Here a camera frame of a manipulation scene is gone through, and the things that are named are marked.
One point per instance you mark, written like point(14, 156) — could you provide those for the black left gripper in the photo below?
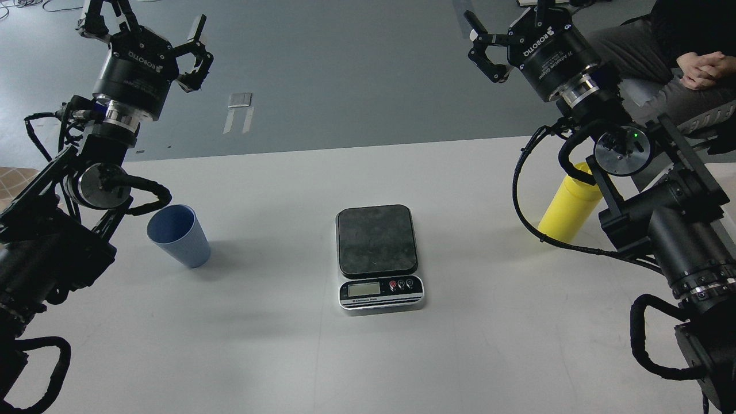
point(138, 71)

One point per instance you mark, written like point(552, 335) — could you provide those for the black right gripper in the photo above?
point(553, 51)

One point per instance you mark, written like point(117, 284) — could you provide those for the yellow squeeze bottle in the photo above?
point(570, 208)

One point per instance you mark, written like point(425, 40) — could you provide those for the blue ribbed plastic cup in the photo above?
point(176, 229)

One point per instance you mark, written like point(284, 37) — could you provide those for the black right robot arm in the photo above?
point(661, 199)

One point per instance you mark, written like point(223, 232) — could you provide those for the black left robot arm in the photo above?
point(56, 233)

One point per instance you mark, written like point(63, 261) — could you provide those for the digital kitchen scale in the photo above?
point(378, 260)

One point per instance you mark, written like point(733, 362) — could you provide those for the person's clasped hands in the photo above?
point(701, 72)

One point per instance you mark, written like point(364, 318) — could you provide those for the seated person in dark clothes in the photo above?
point(647, 46)

